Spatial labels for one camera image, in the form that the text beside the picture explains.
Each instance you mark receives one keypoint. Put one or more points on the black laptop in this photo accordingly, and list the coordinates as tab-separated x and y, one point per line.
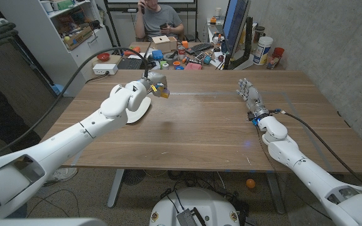
130	64

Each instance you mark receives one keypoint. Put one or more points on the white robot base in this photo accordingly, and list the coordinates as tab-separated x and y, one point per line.
196	204

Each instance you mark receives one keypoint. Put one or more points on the white shelf unit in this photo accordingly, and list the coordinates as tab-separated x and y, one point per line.
42	44

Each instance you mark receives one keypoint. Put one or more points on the red bowl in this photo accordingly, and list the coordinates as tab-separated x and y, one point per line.
103	57

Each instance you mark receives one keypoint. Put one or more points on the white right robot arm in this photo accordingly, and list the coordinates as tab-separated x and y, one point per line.
319	179

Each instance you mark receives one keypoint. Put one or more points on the small wooden box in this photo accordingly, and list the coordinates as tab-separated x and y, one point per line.
162	44

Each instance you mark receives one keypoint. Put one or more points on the seated person in grey shirt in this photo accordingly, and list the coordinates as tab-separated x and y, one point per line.
162	17

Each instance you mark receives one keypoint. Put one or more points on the orange toy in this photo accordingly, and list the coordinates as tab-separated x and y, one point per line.
129	52

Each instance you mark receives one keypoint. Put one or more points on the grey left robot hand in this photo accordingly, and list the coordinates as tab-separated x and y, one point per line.
156	78

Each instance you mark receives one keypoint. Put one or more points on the dark lidded jar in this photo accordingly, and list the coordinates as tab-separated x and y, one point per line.
259	34

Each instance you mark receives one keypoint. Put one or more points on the red soup can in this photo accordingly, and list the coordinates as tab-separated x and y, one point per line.
181	52

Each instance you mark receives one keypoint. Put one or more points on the black computer monitor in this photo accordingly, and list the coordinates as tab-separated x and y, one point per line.
236	22

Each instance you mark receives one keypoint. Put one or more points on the grey table leg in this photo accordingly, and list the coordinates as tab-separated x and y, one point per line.
115	188
275	194

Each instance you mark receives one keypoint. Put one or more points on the black keyboard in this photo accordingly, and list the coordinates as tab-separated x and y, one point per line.
200	47

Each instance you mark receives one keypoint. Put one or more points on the blue plastic toy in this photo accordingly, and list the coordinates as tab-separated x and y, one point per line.
157	55

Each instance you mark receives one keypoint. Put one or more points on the white power box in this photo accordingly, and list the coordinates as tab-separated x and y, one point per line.
105	69

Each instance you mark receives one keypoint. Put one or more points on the cardboard box with items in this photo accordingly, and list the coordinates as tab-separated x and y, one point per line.
78	37

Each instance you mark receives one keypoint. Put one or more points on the pink cloth item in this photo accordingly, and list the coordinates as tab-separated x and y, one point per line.
193	66

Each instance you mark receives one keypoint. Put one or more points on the orange ball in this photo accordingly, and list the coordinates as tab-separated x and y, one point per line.
250	183

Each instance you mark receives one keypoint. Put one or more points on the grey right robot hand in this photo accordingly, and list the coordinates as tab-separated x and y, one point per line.
251	95

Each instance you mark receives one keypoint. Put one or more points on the white square plate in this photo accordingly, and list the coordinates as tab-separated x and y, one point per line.
140	111

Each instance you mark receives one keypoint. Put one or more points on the white sneaker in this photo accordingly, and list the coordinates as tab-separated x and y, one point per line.
63	174

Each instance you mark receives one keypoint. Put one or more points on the red snack jar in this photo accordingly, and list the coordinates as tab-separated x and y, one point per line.
275	58

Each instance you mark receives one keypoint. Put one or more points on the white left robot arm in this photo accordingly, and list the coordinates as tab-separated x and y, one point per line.
58	147

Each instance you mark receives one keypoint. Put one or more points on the white wipes canister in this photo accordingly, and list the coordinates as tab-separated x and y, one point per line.
262	50

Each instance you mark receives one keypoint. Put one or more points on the small orange block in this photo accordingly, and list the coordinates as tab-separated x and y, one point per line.
185	44

